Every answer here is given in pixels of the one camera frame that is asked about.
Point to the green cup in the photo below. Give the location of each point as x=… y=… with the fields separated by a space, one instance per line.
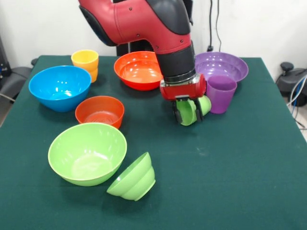
x=188 y=112

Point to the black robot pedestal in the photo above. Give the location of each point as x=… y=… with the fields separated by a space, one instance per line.
x=124 y=49

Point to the black machine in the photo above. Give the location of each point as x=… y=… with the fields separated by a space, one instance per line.
x=3 y=57

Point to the purple cup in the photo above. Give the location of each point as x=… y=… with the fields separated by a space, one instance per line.
x=220 y=98

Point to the small green bowl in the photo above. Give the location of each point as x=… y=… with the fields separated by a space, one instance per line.
x=136 y=182

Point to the large orange bowl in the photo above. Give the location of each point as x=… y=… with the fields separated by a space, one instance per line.
x=136 y=72

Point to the dark green tablecloth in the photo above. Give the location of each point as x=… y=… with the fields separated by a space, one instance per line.
x=216 y=179

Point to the small orange bowl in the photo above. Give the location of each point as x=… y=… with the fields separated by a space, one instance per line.
x=99 y=115

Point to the large purple bowl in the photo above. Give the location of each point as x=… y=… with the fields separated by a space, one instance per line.
x=223 y=64

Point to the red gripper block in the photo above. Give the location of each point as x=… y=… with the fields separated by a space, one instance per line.
x=184 y=89

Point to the large green bowl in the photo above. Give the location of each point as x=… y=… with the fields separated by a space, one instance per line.
x=86 y=155

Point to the blue bowl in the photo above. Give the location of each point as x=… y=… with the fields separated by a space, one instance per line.
x=60 y=86

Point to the yellow cup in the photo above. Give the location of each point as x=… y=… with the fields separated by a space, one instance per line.
x=85 y=61

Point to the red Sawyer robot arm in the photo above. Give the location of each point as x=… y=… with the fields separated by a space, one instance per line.
x=144 y=24

